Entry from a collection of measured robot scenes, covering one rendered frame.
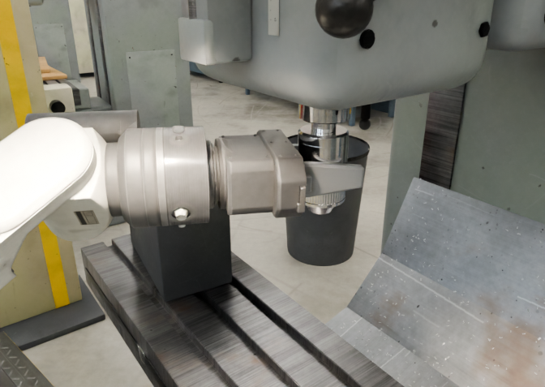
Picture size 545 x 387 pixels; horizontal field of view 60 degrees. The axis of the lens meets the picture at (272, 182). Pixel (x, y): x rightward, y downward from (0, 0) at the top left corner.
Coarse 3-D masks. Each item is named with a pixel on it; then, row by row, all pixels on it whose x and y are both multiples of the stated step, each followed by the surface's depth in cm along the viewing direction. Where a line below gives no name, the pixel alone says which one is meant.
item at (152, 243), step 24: (216, 216) 74; (144, 240) 80; (168, 240) 72; (192, 240) 74; (216, 240) 76; (144, 264) 84; (168, 264) 73; (192, 264) 75; (216, 264) 78; (168, 288) 75; (192, 288) 77
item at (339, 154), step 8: (304, 144) 43; (344, 144) 43; (304, 152) 43; (312, 152) 42; (320, 152) 42; (328, 152) 42; (336, 152) 42; (344, 152) 43; (304, 160) 43; (312, 160) 43; (320, 160) 42; (328, 160) 42; (336, 160) 43; (344, 160) 43; (336, 192) 44; (344, 192) 45; (312, 200) 44; (320, 200) 44; (328, 200) 44; (336, 200) 44; (344, 200) 45; (320, 208) 44
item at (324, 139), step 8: (304, 128) 44; (336, 128) 44; (344, 128) 44; (304, 136) 42; (312, 136) 42; (320, 136) 42; (328, 136) 42; (336, 136) 42; (344, 136) 42; (312, 144) 42; (320, 144) 42; (328, 144) 42; (336, 144) 42
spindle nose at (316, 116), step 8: (304, 112) 42; (312, 112) 41; (320, 112) 41; (328, 112) 41; (336, 112) 41; (344, 112) 41; (304, 120) 42; (312, 120) 41; (320, 120) 41; (328, 120) 41; (336, 120) 41; (344, 120) 42
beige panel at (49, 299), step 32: (0, 0) 168; (0, 32) 171; (32, 32) 178; (0, 64) 175; (32, 64) 181; (0, 96) 178; (32, 96) 184; (0, 128) 181; (32, 256) 203; (64, 256) 212; (32, 288) 208; (64, 288) 216; (0, 320) 204; (32, 320) 209; (64, 320) 209; (96, 320) 212
